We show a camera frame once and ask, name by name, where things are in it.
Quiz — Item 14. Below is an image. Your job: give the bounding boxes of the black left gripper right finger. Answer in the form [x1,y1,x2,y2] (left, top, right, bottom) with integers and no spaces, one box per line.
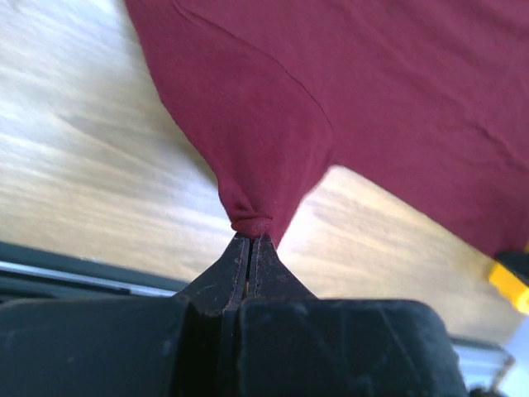
[233,236,467,396]

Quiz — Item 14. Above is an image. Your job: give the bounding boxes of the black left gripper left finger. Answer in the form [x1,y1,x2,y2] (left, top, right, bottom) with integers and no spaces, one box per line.
[1,236,252,396]

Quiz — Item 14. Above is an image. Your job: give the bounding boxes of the maroon t shirt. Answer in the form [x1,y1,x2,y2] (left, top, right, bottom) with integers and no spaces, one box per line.
[126,1,528,256]

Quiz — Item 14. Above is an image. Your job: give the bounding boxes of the yellow plastic tray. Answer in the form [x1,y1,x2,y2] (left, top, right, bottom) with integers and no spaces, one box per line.
[488,247,528,316]

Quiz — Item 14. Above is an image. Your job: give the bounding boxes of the aluminium frame rail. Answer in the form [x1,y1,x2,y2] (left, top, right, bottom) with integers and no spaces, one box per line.
[1,242,187,303]

